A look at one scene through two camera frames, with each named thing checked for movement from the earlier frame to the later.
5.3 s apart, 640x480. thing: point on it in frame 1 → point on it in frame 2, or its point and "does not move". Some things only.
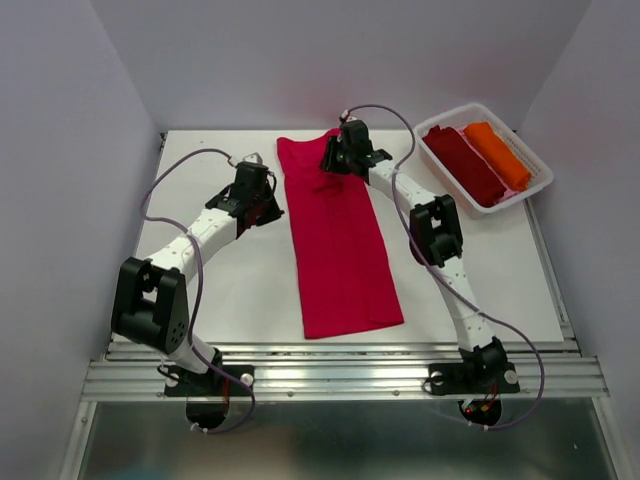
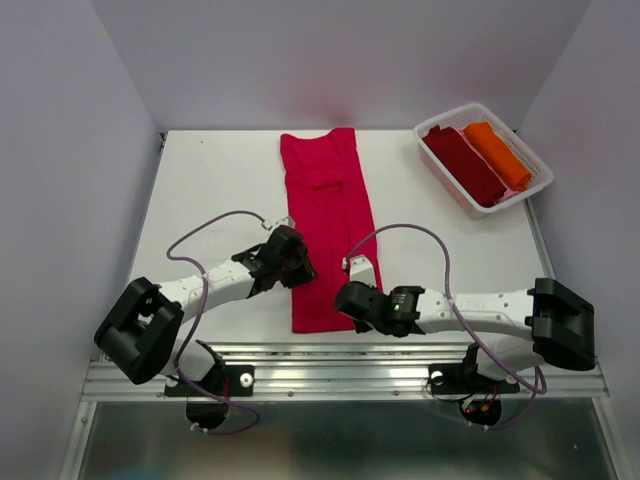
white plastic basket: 477,161 does not move
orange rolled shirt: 500,154 does not move
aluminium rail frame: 295,370 does not move
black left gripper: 274,213 → 305,273
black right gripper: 328,161 → 361,326
